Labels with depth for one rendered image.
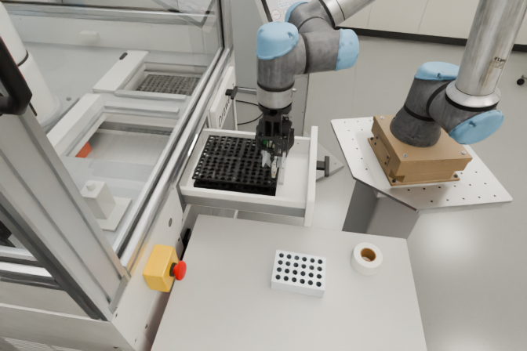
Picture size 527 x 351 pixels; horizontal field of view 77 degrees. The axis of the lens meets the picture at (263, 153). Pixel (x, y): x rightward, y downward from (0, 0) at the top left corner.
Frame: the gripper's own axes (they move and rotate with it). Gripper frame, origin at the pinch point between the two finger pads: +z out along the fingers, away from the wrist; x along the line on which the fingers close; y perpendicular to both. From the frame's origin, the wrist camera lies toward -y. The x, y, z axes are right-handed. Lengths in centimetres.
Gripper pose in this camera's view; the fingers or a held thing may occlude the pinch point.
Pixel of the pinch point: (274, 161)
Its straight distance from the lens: 84.9
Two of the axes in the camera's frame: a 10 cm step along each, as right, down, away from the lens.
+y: -1.4, 6.8, -7.2
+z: 0.0, 7.3, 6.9
